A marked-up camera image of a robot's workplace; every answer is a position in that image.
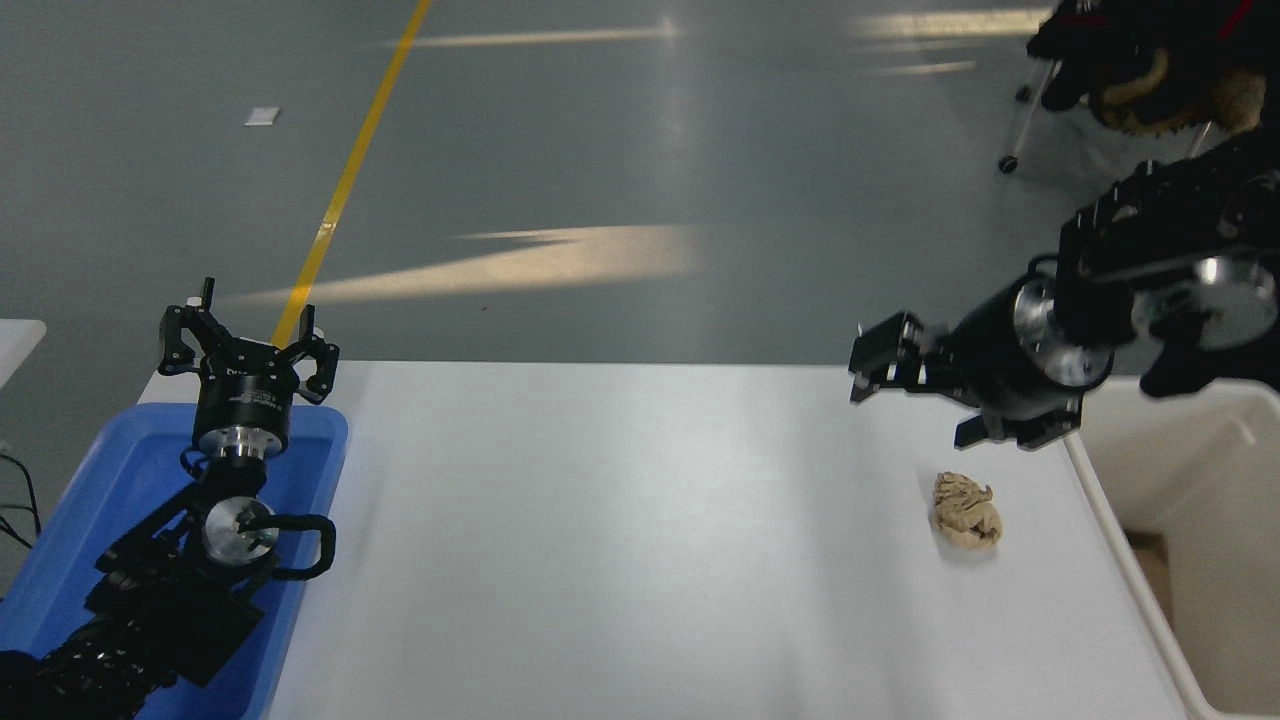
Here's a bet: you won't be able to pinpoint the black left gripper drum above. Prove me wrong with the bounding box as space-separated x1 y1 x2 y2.
193 344 302 432

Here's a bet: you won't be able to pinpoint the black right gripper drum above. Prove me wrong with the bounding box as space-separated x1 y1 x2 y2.
944 275 1083 419

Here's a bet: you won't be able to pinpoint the crumpled tan paper ball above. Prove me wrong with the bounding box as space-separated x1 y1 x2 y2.
932 471 1004 549

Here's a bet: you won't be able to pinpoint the blue plastic tray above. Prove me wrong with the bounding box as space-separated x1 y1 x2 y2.
0 403 350 720

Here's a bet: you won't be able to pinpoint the white side table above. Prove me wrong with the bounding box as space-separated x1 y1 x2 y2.
0 319 47 390

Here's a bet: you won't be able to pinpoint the large pale plastic bin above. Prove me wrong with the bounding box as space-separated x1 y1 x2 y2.
1060 376 1280 720

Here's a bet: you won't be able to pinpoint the black jacket with fur trim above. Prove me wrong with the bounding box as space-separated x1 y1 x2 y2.
1026 0 1280 138

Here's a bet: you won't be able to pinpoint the white wheeled chair frame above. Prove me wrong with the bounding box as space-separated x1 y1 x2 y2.
997 55 1217 177

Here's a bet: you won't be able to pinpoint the thin black cables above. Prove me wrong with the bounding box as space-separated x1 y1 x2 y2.
0 453 43 550

